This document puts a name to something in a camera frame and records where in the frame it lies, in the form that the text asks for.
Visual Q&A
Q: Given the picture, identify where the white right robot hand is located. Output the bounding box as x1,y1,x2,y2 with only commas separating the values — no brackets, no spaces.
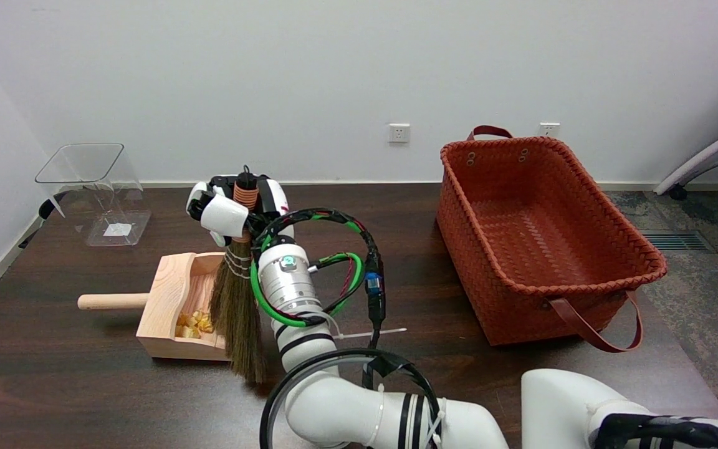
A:
186,175,291,248

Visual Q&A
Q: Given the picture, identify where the brown bristle hand broom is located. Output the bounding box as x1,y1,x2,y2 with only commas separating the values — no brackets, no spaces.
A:
208,165,267,384

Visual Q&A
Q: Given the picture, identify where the wooden dustpan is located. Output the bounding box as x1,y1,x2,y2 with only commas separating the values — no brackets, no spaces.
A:
77,252,263,364

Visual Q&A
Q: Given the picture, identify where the clear plastic container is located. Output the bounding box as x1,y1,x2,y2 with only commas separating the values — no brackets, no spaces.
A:
35,143,152,248

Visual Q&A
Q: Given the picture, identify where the black floor object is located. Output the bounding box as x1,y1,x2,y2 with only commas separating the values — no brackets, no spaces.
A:
19,198,68,249

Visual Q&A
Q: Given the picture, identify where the white zip tie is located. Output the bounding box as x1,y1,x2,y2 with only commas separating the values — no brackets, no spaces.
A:
333,327,408,341

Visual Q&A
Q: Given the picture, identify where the red woven basket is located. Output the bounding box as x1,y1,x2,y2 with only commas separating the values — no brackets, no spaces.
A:
437,125,668,354

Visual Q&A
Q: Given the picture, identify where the floor vent grille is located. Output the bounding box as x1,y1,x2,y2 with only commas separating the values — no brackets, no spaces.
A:
638,229,715,253

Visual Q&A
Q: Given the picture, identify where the office chair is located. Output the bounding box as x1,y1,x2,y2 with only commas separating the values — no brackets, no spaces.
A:
654,117,718,282

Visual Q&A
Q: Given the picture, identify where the black taped cable bundle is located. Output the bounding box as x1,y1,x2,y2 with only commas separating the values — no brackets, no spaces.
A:
253,208,388,350

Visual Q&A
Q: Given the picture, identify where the green cable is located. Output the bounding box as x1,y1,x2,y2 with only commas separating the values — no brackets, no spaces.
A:
250,215,366,329

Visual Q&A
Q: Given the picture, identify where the black cable conduit loop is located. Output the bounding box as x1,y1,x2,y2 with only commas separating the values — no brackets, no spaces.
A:
259,348,446,449

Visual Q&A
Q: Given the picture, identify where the black shoulder cable bundle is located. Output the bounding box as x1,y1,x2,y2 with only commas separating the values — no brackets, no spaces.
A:
590,413,718,449

